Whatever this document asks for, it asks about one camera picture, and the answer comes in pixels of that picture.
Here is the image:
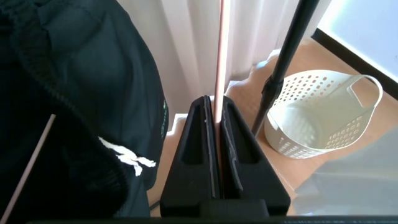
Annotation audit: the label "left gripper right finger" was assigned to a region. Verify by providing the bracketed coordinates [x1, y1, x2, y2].
[220, 95, 292, 216]

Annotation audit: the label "pink clothes hanger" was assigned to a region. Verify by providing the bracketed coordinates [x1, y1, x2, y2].
[0, 113, 57, 224]
[213, 0, 231, 162]

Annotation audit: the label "black shorts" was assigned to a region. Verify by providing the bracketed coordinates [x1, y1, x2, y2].
[0, 0, 170, 218]

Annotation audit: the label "black clothes rack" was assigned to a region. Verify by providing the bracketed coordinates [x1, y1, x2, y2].
[251, 0, 321, 136]

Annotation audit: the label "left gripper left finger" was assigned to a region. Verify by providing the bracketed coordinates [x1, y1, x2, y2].
[160, 95, 223, 218]

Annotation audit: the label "beige curtain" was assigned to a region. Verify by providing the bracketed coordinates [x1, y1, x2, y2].
[116, 0, 332, 125]

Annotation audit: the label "white laundry basket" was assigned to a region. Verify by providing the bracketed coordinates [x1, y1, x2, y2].
[264, 69, 384, 159]

